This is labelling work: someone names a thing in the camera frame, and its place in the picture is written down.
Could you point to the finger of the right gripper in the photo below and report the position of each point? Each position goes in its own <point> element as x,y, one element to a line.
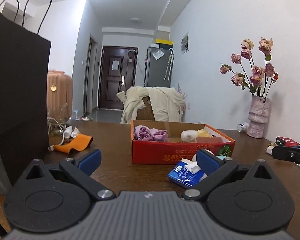
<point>286,153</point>

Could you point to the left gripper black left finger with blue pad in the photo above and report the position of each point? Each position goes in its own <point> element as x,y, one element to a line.
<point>78,172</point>

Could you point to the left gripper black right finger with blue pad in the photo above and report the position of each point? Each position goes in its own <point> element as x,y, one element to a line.
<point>218,172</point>

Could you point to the mauve satin cloth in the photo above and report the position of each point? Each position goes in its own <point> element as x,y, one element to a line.
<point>143,133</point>

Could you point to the white round foam sponge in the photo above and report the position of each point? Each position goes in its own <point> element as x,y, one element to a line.
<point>196,157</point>

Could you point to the light blue round sponge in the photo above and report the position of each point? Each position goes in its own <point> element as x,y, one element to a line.
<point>222,157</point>

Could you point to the red cigarette box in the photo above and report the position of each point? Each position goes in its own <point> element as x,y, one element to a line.
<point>287,142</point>

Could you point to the orange elastic band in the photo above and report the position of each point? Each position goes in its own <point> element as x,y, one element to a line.
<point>78,144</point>

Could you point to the blue tissue pack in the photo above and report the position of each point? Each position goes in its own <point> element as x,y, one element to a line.
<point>186,174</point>

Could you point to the small white tube bottle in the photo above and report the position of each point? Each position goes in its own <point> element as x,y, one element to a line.
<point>71,132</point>

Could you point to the white orange plush toy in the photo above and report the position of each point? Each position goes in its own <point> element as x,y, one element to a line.
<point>193,135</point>

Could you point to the small white medicine bottle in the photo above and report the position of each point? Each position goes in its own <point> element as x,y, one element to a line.
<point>242,127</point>

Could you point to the blue pet feeder stand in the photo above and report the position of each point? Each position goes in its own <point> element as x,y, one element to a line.
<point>77,117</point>

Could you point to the clear glass jar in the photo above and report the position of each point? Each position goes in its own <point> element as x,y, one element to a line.
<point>57,116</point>

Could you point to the pink textured ceramic vase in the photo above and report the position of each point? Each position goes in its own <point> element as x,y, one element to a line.
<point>259,116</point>

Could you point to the red orange cardboard box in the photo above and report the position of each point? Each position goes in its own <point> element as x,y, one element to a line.
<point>172,150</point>

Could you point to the beige coat on chair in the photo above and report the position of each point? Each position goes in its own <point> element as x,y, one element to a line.
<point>166,103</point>

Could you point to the pink hard-shell suitcase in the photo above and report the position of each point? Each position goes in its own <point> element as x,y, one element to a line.
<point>59,89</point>

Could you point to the dried pink rose bouquet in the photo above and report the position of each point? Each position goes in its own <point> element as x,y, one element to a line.
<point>257,79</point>

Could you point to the brown wooden chair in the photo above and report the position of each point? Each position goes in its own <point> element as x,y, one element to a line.
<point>147,112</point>

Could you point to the dark brown entrance door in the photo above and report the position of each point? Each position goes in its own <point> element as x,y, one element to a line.
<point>118,67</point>

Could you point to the white umbrella on fridge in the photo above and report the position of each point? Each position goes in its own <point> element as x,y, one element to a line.
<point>169,65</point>

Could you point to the grey refrigerator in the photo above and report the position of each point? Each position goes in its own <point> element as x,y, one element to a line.
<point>156,63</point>

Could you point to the black paper shopping bag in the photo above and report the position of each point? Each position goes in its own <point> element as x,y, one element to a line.
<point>24,60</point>

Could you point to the yellow box on refrigerator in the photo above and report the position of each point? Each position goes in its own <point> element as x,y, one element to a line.
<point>166,42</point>

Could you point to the white wall charger plug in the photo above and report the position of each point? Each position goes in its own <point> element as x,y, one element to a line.
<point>269,150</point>

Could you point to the wall electrical panel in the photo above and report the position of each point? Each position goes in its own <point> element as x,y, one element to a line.
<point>185,43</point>

